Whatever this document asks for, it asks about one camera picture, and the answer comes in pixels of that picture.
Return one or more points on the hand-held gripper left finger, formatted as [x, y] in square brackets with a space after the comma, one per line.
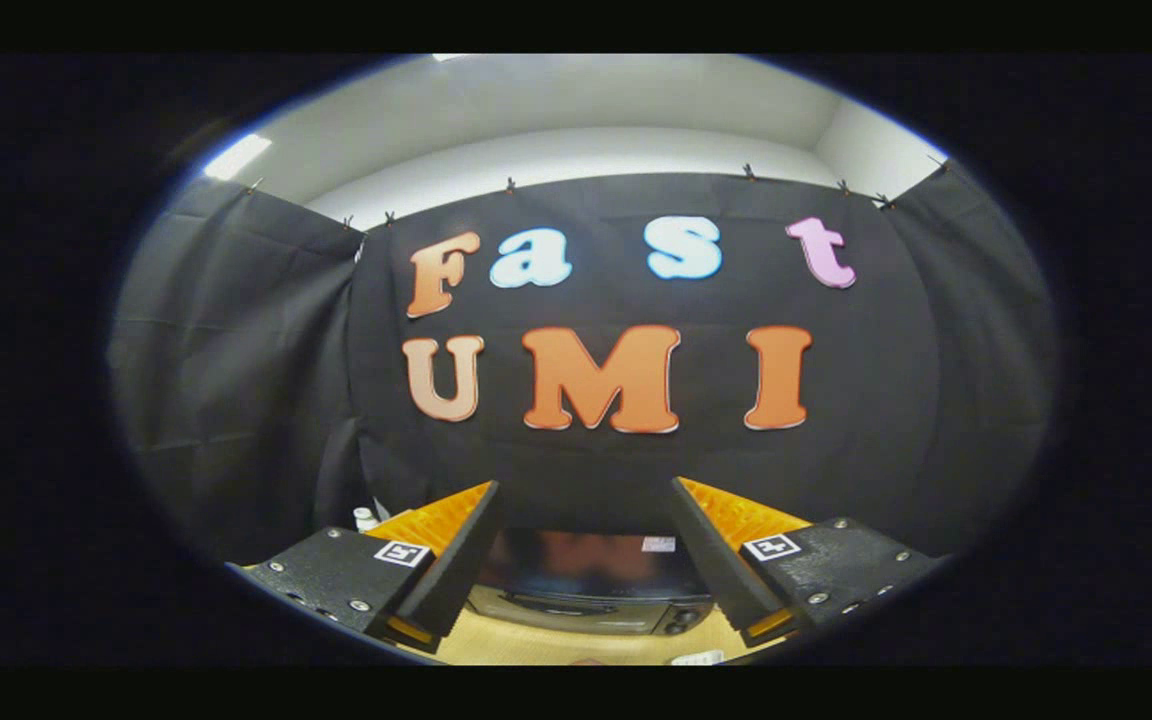
[441, 580]

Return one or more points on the row of black cloth clips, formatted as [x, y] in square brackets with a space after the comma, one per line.
[749, 172]

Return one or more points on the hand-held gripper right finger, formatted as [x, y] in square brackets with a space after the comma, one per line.
[726, 570]

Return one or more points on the black toaster oven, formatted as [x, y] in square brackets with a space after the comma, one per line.
[586, 565]

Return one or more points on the small white bottle green label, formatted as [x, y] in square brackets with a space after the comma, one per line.
[366, 518]

